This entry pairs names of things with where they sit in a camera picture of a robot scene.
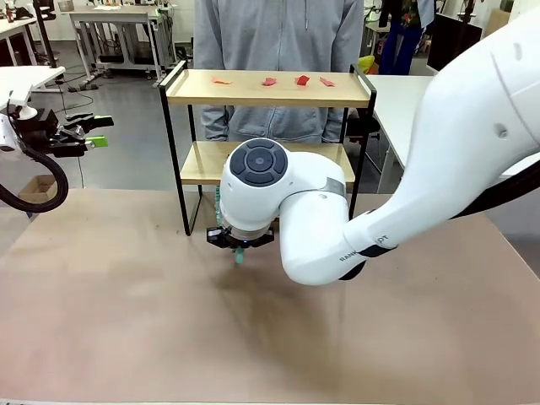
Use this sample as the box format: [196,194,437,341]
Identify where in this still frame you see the person's right forearm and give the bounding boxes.
[201,104,232,143]

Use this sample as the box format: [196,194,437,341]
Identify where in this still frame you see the brown cardboard panel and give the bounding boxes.
[482,7,512,40]

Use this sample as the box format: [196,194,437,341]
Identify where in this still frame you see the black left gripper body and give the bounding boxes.
[16,108,88,158]

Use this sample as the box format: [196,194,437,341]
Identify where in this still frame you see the open cardboard box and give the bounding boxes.
[18,174,59,203]

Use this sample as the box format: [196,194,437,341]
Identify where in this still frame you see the white desk top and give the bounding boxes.
[0,66,68,93]

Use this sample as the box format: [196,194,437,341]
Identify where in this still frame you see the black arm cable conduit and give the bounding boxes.
[0,138,69,212]
[446,154,540,221]

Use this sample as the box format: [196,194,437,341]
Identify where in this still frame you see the white side table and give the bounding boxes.
[365,74,540,194]

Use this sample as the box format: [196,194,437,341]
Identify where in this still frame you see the person's left forearm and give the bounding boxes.
[323,105,352,143]

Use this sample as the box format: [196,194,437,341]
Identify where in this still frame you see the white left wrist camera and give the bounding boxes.
[7,89,38,122]

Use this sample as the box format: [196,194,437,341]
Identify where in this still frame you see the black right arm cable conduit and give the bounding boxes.
[446,154,540,221]

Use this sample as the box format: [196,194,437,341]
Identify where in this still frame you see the person in grey hoodie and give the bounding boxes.
[192,0,366,143]

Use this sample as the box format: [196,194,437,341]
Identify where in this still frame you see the white workbench with frame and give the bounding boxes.
[68,6,178,84]

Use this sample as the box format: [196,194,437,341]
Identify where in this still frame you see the black cabinet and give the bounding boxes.
[426,12,484,72]

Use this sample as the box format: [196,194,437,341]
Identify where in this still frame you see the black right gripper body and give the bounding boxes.
[206,226,276,251]

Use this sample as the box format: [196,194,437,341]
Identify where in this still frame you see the person in blue trousers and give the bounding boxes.
[378,0,436,77]

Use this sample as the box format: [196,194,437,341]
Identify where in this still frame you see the black pole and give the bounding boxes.
[35,0,59,69]

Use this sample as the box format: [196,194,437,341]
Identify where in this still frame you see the black floor cable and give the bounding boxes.
[54,69,103,122]

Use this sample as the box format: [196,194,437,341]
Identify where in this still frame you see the black chair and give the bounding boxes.
[348,108,381,143]

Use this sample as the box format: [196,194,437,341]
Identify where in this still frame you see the wooden shelf black metal frame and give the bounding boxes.
[159,60,378,236]

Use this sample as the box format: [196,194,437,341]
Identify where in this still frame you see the white lab table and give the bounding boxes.
[0,16,39,67]

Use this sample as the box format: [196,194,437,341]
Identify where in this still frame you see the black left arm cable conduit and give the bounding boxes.
[0,138,69,212]

